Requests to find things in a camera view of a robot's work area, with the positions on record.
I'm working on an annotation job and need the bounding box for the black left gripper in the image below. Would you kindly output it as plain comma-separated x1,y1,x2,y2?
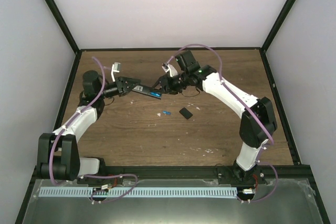
98,77,141,99

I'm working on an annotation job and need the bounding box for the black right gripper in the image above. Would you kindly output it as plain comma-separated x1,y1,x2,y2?
152,72,189,95

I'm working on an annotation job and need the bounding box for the black remote control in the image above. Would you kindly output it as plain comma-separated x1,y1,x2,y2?
134,84,162,99

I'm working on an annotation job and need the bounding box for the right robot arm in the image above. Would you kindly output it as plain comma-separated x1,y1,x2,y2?
152,50,277,184

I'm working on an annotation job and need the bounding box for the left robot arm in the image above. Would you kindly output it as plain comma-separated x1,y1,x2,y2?
36,70,141,184

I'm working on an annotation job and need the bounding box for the black battery cover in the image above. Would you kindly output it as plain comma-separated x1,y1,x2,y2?
179,108,193,120

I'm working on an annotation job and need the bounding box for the metal front plate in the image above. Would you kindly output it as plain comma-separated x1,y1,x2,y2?
22,179,323,223

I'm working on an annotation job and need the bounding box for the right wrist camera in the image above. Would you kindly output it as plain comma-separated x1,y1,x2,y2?
162,63,178,78

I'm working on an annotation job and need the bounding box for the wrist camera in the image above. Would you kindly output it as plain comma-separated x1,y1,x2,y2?
162,63,178,78
110,62,121,82

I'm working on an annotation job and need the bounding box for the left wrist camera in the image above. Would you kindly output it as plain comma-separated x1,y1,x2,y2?
110,62,121,82

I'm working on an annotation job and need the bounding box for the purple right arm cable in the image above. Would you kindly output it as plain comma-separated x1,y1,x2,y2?
166,43,279,204

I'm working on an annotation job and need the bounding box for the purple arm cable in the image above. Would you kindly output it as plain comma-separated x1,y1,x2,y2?
166,43,279,204
49,56,139,205

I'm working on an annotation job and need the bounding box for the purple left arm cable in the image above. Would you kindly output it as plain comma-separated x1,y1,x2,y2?
49,56,139,205

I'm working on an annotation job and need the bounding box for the light blue slotted cable duct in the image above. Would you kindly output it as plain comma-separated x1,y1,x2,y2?
38,187,237,199

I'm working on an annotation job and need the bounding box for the black enclosure frame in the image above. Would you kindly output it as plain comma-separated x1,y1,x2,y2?
14,0,330,224

